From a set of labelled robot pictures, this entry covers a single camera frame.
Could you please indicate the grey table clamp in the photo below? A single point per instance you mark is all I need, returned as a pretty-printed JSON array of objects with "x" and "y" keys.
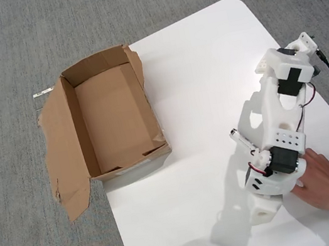
[{"x": 317, "y": 71}]

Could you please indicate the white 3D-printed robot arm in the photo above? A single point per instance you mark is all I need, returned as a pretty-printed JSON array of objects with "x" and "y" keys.
[{"x": 274, "y": 110}]

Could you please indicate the open brown cardboard box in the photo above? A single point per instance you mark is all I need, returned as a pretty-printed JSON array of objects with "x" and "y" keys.
[{"x": 111, "y": 113}]

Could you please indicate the white paper strip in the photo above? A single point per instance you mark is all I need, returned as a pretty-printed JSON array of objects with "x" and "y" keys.
[{"x": 43, "y": 93}]

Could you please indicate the bare human hand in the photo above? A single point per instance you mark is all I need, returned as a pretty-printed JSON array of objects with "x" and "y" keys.
[{"x": 325, "y": 184}]

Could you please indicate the white marker pen black cap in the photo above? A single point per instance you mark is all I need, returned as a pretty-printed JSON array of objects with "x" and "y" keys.
[{"x": 242, "y": 141}]

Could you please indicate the white gripper with slots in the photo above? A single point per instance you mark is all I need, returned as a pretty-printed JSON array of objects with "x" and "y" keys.
[{"x": 266, "y": 209}]

